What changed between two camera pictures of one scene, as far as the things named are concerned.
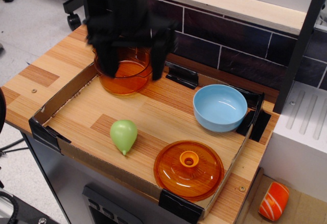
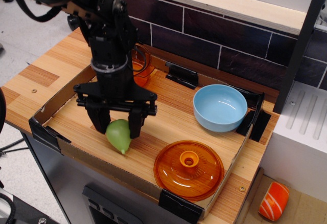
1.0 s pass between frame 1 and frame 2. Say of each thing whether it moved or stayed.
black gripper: moved
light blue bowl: stayed
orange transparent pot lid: stayed
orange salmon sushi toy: stayed
